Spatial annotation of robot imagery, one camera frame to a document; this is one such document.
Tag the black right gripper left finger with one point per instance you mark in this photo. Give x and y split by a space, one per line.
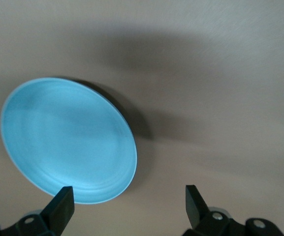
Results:
60 211

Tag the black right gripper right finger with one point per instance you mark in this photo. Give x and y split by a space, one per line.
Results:
196 209

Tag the blue plate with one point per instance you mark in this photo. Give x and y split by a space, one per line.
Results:
68 142

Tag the brown tablecloth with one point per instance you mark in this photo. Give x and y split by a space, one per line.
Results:
205 98

